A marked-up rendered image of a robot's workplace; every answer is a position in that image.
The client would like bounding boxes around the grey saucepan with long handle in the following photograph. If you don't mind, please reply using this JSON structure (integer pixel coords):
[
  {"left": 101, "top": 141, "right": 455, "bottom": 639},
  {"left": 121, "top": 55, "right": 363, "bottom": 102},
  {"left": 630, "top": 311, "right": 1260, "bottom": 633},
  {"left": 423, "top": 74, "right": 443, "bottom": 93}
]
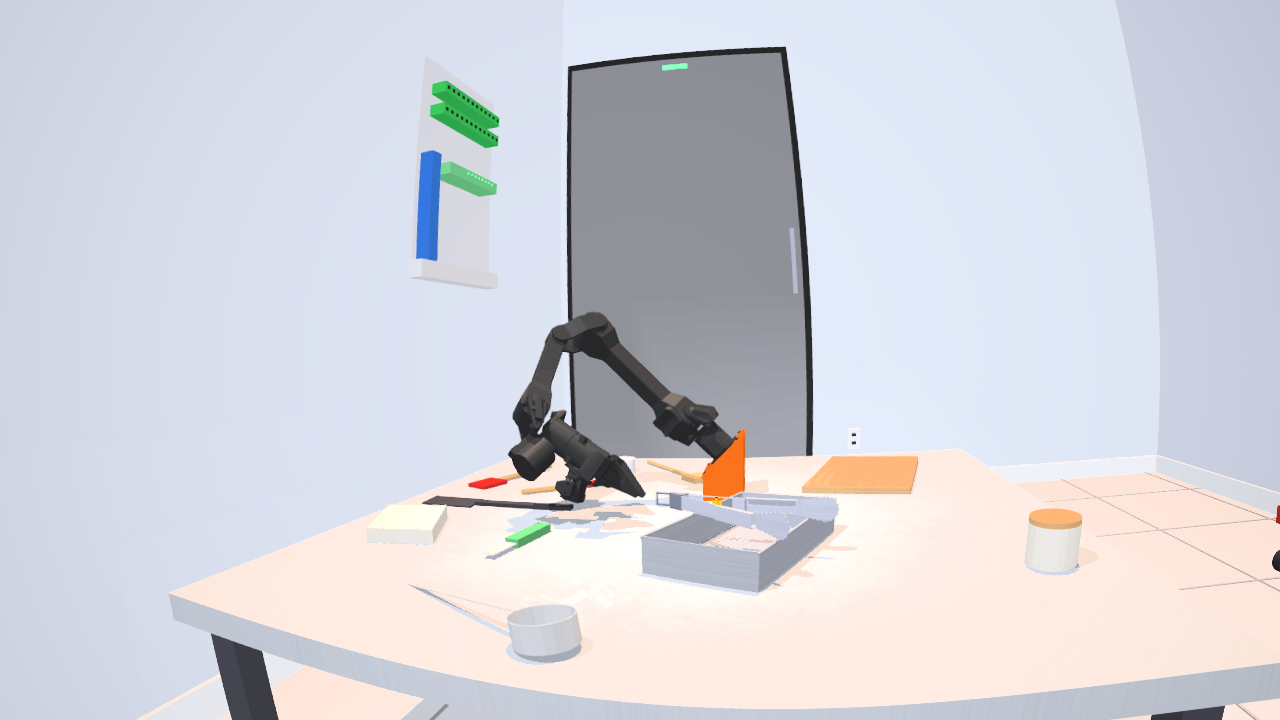
[{"left": 408, "top": 582, "right": 582, "bottom": 656}]

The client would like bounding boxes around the red spatula with wooden handle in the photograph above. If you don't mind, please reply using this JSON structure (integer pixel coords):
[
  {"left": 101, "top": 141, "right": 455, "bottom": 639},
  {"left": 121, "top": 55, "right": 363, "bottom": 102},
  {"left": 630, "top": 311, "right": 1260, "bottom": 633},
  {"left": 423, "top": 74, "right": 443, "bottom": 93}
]
[{"left": 468, "top": 473, "right": 520, "bottom": 489}]

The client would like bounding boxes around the grey spatula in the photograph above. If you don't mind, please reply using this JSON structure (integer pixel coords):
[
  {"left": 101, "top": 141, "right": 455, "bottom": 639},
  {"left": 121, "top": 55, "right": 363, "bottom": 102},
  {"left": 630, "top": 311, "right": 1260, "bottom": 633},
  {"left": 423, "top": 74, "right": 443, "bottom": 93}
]
[{"left": 422, "top": 495, "right": 573, "bottom": 511}]

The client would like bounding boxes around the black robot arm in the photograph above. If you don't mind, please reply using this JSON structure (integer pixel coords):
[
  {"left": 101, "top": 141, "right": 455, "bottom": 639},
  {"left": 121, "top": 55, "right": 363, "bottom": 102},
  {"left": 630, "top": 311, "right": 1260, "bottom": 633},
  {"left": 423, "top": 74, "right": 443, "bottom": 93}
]
[{"left": 508, "top": 313, "right": 737, "bottom": 503}]

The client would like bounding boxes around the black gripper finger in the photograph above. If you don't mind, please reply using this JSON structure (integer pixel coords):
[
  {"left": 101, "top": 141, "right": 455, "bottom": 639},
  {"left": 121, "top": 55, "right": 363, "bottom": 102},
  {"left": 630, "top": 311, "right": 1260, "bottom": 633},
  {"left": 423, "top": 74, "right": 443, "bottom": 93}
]
[
  {"left": 591, "top": 457, "right": 639, "bottom": 498},
  {"left": 620, "top": 461, "right": 646, "bottom": 498}
]

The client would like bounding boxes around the white jar with orange lid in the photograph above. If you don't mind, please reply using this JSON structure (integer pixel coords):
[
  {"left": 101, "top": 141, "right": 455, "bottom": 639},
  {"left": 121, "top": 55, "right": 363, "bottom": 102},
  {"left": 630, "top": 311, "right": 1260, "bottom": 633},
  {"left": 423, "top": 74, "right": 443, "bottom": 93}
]
[{"left": 1024, "top": 509, "right": 1083, "bottom": 571}]

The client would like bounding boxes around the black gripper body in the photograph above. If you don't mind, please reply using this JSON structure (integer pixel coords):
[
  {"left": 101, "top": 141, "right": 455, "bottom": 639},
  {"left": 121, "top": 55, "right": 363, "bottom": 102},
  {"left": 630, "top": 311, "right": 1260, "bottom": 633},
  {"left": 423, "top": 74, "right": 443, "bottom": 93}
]
[{"left": 561, "top": 433, "right": 625, "bottom": 486}]

